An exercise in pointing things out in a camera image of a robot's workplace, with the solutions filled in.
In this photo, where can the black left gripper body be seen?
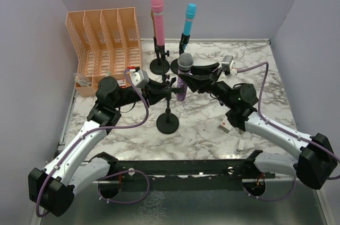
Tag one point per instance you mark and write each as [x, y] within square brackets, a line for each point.
[153, 90]

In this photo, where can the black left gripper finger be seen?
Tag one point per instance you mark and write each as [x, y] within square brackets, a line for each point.
[154, 98]
[157, 87]

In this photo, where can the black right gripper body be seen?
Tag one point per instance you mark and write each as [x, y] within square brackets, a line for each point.
[213, 78]

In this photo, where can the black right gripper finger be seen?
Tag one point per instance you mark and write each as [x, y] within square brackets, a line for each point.
[196, 83]
[204, 70]

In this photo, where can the black mini tripod stand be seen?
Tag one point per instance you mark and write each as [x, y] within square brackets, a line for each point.
[165, 66]

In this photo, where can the black mic stand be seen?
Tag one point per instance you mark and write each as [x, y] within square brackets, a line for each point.
[168, 123]
[182, 45]
[156, 65]

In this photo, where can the blue microphone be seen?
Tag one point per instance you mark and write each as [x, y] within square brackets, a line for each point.
[189, 17]

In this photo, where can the gold microphone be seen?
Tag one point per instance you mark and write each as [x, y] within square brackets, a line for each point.
[153, 23]

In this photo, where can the pink microphone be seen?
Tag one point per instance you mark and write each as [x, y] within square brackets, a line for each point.
[157, 7]

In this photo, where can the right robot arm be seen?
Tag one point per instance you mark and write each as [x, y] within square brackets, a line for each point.
[310, 158]

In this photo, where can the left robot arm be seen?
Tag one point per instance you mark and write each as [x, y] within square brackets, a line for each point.
[54, 188]

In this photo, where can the red white small card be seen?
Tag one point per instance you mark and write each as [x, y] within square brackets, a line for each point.
[122, 83]

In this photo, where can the white red small box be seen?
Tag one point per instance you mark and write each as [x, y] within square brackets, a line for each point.
[225, 126]

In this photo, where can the orange plastic file organizer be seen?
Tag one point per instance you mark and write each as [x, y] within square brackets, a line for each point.
[104, 40]

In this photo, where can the clear plastic bag of parts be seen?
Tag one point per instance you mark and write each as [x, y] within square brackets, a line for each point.
[81, 80]

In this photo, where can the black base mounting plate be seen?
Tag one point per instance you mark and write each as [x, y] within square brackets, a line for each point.
[179, 175]

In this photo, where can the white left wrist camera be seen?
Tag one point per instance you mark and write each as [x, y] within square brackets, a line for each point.
[138, 77]

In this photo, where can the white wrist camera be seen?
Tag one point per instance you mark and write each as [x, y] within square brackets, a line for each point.
[138, 77]
[228, 65]

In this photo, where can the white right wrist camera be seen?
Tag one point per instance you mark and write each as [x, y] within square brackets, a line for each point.
[228, 65]

